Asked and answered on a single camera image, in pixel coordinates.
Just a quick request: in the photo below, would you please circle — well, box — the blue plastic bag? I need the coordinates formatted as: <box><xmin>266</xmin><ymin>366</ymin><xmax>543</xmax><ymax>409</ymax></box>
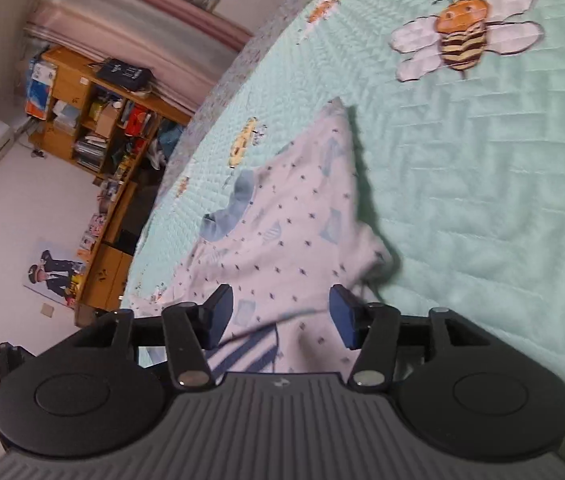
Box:
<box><xmin>155</xmin><ymin>125</ymin><xmax>183</xmax><ymax>168</ymax></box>

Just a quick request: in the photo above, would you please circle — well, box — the wooden bookshelf with clutter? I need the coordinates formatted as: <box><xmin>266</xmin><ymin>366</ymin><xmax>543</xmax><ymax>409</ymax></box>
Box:
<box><xmin>75</xmin><ymin>180</ymin><xmax>140</xmax><ymax>328</ymax></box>

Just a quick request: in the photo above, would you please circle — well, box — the dark blue bag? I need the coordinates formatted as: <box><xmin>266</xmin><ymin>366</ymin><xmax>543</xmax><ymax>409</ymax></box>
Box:
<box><xmin>95</xmin><ymin>57</ymin><xmax>156</xmax><ymax>93</ymax></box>

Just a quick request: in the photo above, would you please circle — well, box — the white printed pajama top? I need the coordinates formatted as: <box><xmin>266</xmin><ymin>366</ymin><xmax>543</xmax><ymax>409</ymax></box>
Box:
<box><xmin>130</xmin><ymin>97</ymin><xmax>398</xmax><ymax>376</ymax></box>

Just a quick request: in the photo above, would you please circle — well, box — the blue and white box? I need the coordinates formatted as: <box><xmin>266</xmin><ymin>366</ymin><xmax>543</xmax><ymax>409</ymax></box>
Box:
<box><xmin>25</xmin><ymin>60</ymin><xmax>58</xmax><ymax>121</ymax></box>

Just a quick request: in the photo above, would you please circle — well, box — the pink curtain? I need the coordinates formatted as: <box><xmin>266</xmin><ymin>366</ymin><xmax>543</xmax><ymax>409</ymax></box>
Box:
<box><xmin>25</xmin><ymin>0</ymin><xmax>256</xmax><ymax>116</ymax></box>

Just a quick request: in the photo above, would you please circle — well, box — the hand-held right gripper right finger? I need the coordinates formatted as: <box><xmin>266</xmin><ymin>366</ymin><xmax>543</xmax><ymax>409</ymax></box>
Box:
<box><xmin>329</xmin><ymin>284</ymin><xmax>490</xmax><ymax>392</ymax></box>

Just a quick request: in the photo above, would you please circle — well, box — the green quilted bedspread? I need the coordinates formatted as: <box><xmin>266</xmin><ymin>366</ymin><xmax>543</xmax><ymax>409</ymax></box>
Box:
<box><xmin>120</xmin><ymin>0</ymin><xmax>565</xmax><ymax>476</ymax></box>

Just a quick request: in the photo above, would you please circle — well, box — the wall poster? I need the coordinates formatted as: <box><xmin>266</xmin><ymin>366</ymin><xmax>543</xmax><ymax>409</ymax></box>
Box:
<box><xmin>22</xmin><ymin>240</ymin><xmax>88</xmax><ymax>311</ymax></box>

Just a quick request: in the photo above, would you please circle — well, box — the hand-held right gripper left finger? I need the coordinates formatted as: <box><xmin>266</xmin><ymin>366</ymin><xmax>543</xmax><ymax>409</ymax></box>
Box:
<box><xmin>70</xmin><ymin>284</ymin><xmax>236</xmax><ymax>392</ymax></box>

